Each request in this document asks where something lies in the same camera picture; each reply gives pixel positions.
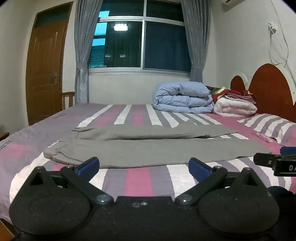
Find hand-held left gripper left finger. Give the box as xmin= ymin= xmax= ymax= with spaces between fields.
xmin=25 ymin=157 xmax=114 ymax=207

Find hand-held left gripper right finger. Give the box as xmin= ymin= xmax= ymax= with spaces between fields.
xmin=175 ymin=158 xmax=269 ymax=206

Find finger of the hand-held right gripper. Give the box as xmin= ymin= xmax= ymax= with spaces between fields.
xmin=253 ymin=153 xmax=279 ymax=167
xmin=280 ymin=146 xmax=296 ymax=155

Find grey pants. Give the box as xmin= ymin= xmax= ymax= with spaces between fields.
xmin=43 ymin=122 xmax=273 ymax=169

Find striped pillow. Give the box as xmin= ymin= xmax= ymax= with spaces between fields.
xmin=238 ymin=113 xmax=296 ymax=144

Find bed with striped sheet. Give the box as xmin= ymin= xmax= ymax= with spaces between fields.
xmin=0 ymin=103 xmax=296 ymax=232

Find folded pink white blanket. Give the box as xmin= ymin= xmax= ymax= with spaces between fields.
xmin=213 ymin=97 xmax=258 ymax=117

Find red wooden headboard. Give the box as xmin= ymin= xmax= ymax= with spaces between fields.
xmin=230 ymin=63 xmax=296 ymax=121

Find wooden chair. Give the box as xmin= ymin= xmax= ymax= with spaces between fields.
xmin=60 ymin=91 xmax=76 ymax=110

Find folded light blue duvet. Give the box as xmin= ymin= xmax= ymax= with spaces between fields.
xmin=152 ymin=81 xmax=215 ymax=114

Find stack of red clothes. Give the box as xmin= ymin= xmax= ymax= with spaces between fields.
xmin=207 ymin=86 xmax=257 ymax=104

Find brown wooden door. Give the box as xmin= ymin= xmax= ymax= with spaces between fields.
xmin=25 ymin=2 xmax=74 ymax=126

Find grey curtain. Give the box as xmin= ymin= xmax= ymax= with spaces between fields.
xmin=180 ymin=0 xmax=212 ymax=82
xmin=73 ymin=0 xmax=104 ymax=104

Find sliding glass window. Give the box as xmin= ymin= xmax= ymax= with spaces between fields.
xmin=89 ymin=0 xmax=192 ymax=75

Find white wall socket with cable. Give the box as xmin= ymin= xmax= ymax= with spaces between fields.
xmin=268 ymin=0 xmax=290 ymax=66

